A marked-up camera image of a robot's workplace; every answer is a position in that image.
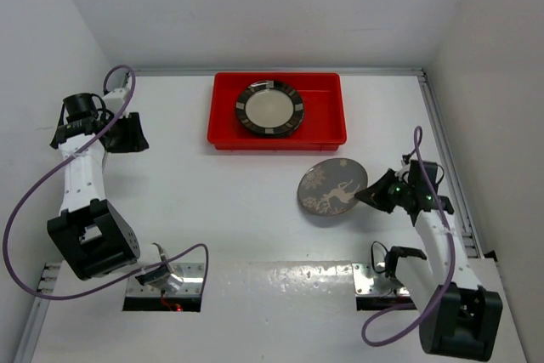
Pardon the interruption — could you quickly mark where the grey reindeer plate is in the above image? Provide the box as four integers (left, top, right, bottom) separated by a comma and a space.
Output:
297, 157, 368, 217

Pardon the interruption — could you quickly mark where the striped rim plate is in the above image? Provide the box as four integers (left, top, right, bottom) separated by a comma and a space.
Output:
235, 80, 305, 138

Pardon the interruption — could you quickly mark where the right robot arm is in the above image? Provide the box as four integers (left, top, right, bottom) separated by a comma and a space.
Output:
355, 158, 503, 362

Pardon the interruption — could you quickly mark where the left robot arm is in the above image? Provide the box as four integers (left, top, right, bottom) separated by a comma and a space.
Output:
47, 88, 172, 289

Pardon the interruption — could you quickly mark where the red plastic bin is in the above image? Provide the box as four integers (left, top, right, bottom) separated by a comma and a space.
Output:
207, 71, 347, 151

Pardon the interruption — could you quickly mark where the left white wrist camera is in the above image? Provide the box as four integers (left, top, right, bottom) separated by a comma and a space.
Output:
103, 88, 128, 115

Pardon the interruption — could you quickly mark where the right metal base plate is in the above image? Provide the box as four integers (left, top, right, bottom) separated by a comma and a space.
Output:
352, 263, 410, 298

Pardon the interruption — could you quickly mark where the metal base plate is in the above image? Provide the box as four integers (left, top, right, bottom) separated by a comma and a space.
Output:
352, 263, 410, 298
126, 263, 205, 298

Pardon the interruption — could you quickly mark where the aluminium table frame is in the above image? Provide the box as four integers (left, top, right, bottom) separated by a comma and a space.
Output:
16, 67, 484, 363

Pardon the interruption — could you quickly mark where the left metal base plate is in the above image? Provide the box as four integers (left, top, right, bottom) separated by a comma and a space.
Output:
126, 263, 205, 298

